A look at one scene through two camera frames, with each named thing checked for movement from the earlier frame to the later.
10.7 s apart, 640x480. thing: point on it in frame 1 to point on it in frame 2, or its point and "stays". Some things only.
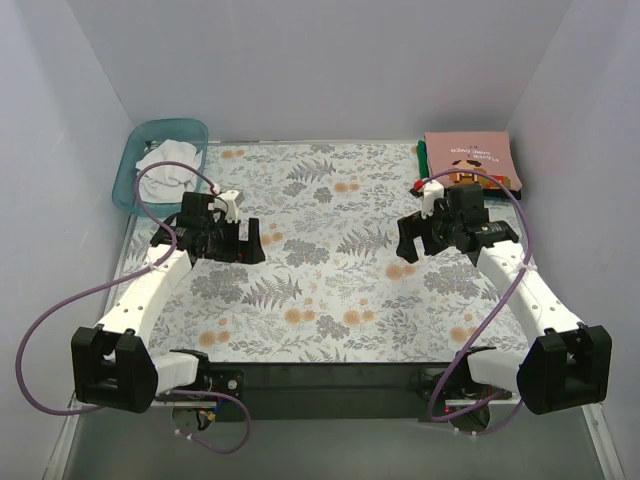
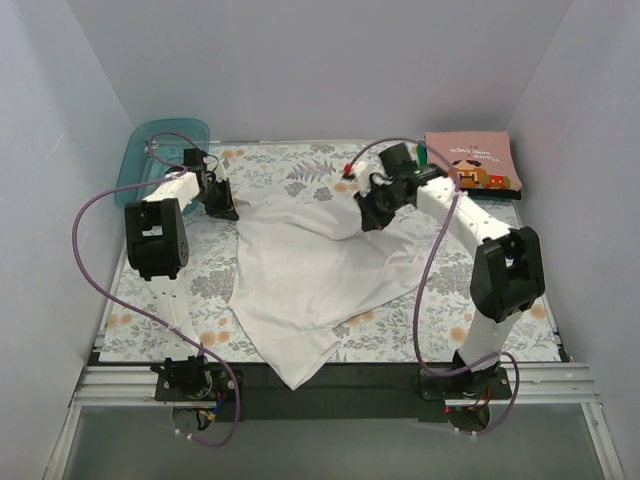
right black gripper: (421, 234) to (376, 209)
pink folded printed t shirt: (490, 152) stays
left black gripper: (240, 242) to (222, 198)
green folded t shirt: (422, 159) stays
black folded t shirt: (501, 193) stays
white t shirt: (167, 183) to (307, 269)
